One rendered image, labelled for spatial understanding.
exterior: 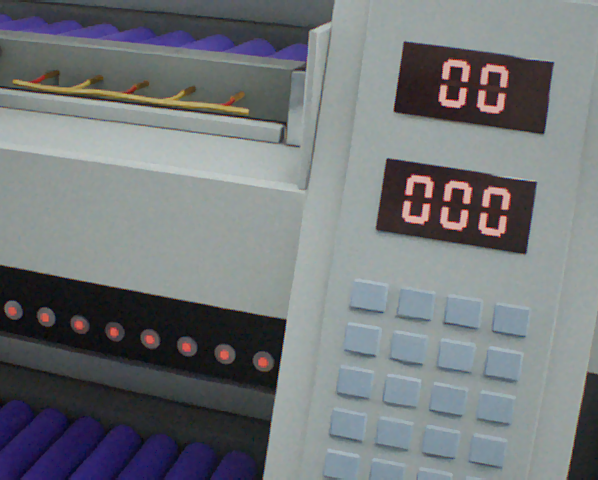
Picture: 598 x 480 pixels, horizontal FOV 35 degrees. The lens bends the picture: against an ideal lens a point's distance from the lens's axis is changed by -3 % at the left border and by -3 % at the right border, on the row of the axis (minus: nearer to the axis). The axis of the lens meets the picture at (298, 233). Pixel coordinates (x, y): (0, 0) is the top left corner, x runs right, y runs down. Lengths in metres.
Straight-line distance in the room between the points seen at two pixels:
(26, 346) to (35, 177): 0.21
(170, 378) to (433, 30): 0.27
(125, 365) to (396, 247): 0.25
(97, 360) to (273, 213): 0.23
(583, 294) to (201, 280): 0.12
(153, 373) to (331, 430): 0.22
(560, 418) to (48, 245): 0.18
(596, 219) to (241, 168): 0.12
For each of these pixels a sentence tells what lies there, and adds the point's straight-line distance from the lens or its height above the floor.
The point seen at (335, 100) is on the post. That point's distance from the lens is 0.30.
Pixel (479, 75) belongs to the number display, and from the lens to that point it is 0.29.
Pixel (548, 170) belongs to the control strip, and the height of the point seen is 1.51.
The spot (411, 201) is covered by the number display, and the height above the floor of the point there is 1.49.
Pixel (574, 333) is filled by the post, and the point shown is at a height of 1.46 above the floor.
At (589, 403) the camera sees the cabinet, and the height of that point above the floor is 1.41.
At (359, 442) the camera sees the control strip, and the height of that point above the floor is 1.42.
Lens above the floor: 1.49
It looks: 3 degrees down
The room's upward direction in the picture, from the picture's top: 9 degrees clockwise
